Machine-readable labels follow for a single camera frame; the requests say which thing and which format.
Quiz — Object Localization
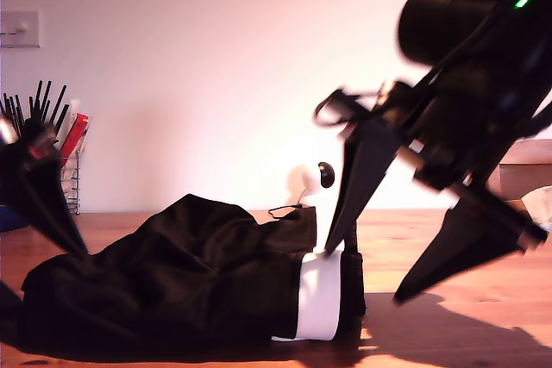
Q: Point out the black shorts with white hem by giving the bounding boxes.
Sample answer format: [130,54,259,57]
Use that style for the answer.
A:
[21,193,367,354]

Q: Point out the blue box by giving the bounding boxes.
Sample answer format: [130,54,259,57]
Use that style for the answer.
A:
[0,206,27,232]

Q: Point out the white round webcam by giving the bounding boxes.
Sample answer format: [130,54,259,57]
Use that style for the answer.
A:
[299,161,337,209]

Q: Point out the red paper packet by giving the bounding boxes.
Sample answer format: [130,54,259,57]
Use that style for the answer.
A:
[60,113,91,166]

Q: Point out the white paper sleeve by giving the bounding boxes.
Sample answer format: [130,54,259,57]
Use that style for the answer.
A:
[68,99,83,128]

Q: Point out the white tissue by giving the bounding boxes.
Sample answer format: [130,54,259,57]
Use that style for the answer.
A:
[520,185,552,225]

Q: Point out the wooden chair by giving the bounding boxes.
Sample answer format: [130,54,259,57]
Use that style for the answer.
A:
[499,139,552,199]

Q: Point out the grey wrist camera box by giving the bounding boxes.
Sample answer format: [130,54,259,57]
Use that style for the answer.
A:
[0,115,18,145]
[325,81,405,128]

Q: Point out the black camera cable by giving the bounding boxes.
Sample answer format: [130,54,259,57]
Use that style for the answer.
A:
[313,90,389,128]

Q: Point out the thin black webcam cable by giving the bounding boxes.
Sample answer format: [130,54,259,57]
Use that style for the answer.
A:
[267,205,304,219]

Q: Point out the white light switch plate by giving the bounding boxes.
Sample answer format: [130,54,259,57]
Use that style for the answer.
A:
[0,10,41,49]

